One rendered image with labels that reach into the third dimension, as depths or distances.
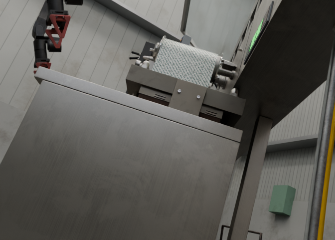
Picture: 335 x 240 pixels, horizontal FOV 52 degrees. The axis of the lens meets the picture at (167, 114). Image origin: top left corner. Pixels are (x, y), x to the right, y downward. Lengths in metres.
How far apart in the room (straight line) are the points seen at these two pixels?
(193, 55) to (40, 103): 0.65
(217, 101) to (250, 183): 0.43
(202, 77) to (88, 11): 4.76
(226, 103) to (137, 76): 0.31
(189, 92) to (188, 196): 0.33
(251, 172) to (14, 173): 0.88
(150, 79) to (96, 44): 4.70
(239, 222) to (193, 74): 0.60
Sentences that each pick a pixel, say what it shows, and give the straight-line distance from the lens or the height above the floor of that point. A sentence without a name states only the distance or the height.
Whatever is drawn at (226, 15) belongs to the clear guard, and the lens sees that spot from 2.02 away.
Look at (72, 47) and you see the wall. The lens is 5.70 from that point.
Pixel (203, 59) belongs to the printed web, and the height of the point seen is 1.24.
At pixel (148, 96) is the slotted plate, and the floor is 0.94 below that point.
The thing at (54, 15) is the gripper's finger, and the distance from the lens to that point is 1.24.
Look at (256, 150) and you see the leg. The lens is 1.46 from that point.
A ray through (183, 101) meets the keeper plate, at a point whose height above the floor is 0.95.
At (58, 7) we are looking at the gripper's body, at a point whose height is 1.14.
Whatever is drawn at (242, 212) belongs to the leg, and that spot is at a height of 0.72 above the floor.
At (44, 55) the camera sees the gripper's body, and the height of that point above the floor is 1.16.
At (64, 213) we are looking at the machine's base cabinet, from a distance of 0.99.
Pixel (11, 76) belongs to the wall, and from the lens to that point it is 5.43.
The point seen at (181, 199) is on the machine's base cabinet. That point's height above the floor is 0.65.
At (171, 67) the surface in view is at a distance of 1.38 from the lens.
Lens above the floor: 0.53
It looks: 20 degrees up
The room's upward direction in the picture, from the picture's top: 19 degrees clockwise
